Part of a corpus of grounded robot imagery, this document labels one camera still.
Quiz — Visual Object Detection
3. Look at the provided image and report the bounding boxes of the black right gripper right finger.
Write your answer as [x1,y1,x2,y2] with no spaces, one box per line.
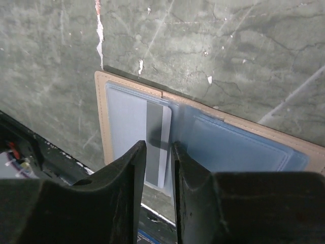
[172,142,324,243]

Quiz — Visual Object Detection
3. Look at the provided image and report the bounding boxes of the tan card holder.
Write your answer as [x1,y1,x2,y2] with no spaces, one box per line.
[94,71,324,196]

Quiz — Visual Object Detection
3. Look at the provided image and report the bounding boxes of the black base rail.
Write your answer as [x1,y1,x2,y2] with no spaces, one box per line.
[1,112,177,243]

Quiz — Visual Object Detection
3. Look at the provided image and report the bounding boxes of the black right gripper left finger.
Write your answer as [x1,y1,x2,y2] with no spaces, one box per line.
[1,140,147,243]

